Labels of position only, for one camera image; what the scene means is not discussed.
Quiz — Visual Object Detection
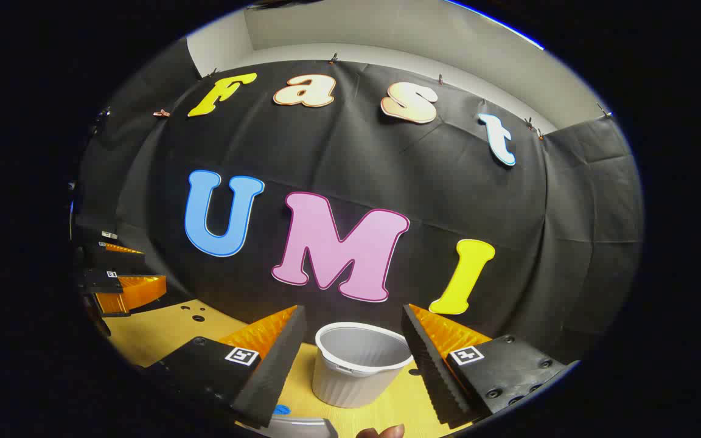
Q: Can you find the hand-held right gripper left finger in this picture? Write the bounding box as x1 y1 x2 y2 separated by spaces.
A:
144 304 307 428

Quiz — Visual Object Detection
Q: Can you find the white ribbed garbage bin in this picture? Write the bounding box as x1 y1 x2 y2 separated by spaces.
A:
312 322 415 409

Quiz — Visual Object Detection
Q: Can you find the yellow wooden desktop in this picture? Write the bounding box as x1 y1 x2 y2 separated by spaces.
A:
102 298 479 438

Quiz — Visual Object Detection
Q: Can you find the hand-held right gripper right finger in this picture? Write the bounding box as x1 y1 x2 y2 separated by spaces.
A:
401 303 569 428

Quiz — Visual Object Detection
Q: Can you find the grey plastic dustpan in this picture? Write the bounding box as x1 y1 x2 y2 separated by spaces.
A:
253 415 339 438

